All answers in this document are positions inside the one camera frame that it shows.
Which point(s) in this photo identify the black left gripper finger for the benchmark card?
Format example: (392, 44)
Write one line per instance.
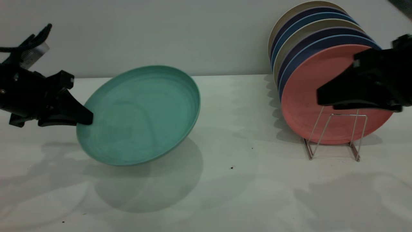
(67, 111)
(62, 80)

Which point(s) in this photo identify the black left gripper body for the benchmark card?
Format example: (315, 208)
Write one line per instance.
(22, 93)

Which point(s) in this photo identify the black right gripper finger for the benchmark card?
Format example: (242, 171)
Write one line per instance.
(357, 88)
(370, 106)

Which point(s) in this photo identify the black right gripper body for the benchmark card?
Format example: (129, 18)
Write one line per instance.
(392, 74)

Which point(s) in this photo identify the green round plate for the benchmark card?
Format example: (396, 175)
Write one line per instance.
(141, 116)

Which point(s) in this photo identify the salmon pink round plate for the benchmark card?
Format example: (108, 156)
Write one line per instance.
(305, 96)

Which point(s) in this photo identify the blue round plate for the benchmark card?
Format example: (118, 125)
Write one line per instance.
(309, 47)
(309, 18)

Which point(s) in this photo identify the dark purple round plate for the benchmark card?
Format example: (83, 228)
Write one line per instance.
(309, 37)
(309, 11)

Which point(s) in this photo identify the beige round plate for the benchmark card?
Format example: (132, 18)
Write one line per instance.
(289, 13)
(302, 30)

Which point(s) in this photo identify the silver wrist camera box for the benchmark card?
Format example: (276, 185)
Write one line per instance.
(35, 54)

